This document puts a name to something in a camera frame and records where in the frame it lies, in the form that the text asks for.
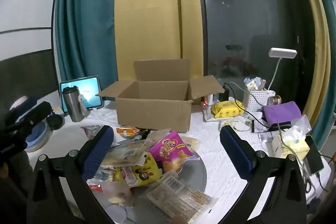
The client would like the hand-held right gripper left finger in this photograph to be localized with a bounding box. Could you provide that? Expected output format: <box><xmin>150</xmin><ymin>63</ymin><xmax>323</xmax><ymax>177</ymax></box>
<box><xmin>26</xmin><ymin>125</ymin><xmax>117</xmax><ymax>224</ymax></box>

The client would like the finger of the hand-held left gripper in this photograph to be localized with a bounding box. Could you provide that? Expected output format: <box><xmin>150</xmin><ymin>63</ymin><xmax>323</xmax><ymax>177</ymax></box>
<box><xmin>4</xmin><ymin>101</ymin><xmax>52</xmax><ymax>133</ymax></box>

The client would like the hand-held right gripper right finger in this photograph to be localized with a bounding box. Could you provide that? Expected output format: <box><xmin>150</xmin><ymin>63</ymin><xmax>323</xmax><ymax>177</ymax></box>
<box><xmin>218</xmin><ymin>125</ymin><xmax>307</xmax><ymax>224</ymax></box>

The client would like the blue white snack packet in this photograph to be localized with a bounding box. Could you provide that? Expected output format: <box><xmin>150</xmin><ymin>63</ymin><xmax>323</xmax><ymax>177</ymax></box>
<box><xmin>88</xmin><ymin>165</ymin><xmax>117</xmax><ymax>186</ymax></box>

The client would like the clear packet with barcode label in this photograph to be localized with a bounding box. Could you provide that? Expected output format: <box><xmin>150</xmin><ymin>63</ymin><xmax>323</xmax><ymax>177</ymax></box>
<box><xmin>101</xmin><ymin>140</ymin><xmax>150</xmax><ymax>167</ymax></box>

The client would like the pink snack bag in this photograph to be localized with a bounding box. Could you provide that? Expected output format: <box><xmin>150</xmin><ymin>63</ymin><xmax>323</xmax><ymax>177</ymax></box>
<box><xmin>148</xmin><ymin>130</ymin><xmax>196</xmax><ymax>174</ymax></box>

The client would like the cardboard box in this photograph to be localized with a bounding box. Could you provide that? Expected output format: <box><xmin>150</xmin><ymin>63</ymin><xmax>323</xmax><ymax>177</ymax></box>
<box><xmin>95</xmin><ymin>59</ymin><xmax>226</xmax><ymax>133</ymax></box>

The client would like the black round object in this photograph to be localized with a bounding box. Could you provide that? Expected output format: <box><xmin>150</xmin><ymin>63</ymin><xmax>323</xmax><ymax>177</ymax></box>
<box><xmin>47</xmin><ymin>114</ymin><xmax>65</xmax><ymax>130</ymax></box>

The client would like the red white snack packet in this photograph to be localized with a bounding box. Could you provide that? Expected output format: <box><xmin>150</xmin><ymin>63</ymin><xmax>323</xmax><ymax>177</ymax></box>
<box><xmin>81</xmin><ymin>125</ymin><xmax>103</xmax><ymax>139</ymax></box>

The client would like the blue bowl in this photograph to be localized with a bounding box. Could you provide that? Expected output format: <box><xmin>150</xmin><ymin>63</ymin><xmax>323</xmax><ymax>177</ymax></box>
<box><xmin>25</xmin><ymin>122</ymin><xmax>50</xmax><ymax>152</ymax></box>

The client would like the stainless steel tumbler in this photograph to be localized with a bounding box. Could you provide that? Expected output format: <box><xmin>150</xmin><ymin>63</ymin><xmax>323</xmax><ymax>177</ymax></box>
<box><xmin>62</xmin><ymin>86</ymin><xmax>87</xmax><ymax>123</ymax></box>

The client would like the orange snack bag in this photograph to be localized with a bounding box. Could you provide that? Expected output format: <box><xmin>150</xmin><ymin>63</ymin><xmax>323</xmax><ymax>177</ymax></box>
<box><xmin>116</xmin><ymin>126</ymin><xmax>141</xmax><ymax>138</ymax></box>

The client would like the white tray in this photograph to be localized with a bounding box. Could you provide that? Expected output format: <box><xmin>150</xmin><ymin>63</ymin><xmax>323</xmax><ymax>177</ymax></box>
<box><xmin>203</xmin><ymin>109</ymin><xmax>252</xmax><ymax>128</ymax></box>

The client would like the small tan biscuit packet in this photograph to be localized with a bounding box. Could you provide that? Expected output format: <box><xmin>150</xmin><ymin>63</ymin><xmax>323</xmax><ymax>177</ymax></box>
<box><xmin>181</xmin><ymin>136</ymin><xmax>198</xmax><ymax>148</ymax></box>

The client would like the yellow snack bag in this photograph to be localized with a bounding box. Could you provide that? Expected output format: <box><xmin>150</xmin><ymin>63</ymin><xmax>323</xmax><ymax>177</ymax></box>
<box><xmin>115</xmin><ymin>153</ymin><xmax>162</xmax><ymax>188</ymax></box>

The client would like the black notebook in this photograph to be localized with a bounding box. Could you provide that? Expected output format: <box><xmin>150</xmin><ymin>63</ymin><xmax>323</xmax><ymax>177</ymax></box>
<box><xmin>252</xmin><ymin>120</ymin><xmax>292</xmax><ymax>132</ymax></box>

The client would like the tablet with teal screen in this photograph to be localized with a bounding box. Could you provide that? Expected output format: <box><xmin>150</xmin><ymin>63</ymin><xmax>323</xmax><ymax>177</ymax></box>
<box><xmin>59</xmin><ymin>75</ymin><xmax>103</xmax><ymax>112</ymax></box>

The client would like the black power adapter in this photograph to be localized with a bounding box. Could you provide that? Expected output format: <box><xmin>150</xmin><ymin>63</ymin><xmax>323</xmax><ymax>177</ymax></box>
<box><xmin>219</xmin><ymin>85</ymin><xmax>230</xmax><ymax>102</ymax></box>

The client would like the yellow tissue pack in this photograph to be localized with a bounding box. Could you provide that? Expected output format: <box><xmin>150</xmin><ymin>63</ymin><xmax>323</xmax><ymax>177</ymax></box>
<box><xmin>272</xmin><ymin>126</ymin><xmax>310</xmax><ymax>160</ymax></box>

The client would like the purple cloth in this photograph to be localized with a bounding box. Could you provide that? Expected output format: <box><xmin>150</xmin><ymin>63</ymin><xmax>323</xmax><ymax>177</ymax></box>
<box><xmin>262</xmin><ymin>101</ymin><xmax>302</xmax><ymax>125</ymax></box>

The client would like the brown tape roll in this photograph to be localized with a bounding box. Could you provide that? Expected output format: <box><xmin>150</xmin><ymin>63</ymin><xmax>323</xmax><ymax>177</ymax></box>
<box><xmin>268</xmin><ymin>95</ymin><xmax>282</xmax><ymax>106</ymax></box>

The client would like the long clear biscuit packet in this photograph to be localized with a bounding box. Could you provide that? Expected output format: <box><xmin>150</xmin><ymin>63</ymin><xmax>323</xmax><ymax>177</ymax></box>
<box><xmin>146</xmin><ymin>170</ymin><xmax>213</xmax><ymax>219</ymax></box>

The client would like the clear plastic bag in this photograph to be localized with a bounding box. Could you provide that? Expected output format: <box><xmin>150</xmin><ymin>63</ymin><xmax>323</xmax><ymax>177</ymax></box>
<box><xmin>291</xmin><ymin>114</ymin><xmax>313</xmax><ymax>135</ymax></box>

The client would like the black phone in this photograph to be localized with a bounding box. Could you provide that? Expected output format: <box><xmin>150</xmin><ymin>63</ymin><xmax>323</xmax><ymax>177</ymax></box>
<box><xmin>304</xmin><ymin>135</ymin><xmax>324</xmax><ymax>174</ymax></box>

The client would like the teal curtain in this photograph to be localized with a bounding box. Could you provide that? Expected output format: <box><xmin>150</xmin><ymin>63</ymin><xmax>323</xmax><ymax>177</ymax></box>
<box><xmin>302</xmin><ymin>0</ymin><xmax>336</xmax><ymax>146</ymax></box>
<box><xmin>54</xmin><ymin>0</ymin><xmax>120</xmax><ymax>106</ymax></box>

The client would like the white desk lamp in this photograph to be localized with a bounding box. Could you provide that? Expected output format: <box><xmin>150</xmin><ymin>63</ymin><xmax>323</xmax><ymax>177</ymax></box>
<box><xmin>265</xmin><ymin>48</ymin><xmax>298</xmax><ymax>92</ymax></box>

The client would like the yellow curtain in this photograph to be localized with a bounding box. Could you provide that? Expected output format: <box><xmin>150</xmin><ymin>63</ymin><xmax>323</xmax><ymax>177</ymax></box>
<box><xmin>113</xmin><ymin>0</ymin><xmax>205</xmax><ymax>83</ymax></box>
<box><xmin>289</xmin><ymin>0</ymin><xmax>332</xmax><ymax>119</ymax></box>

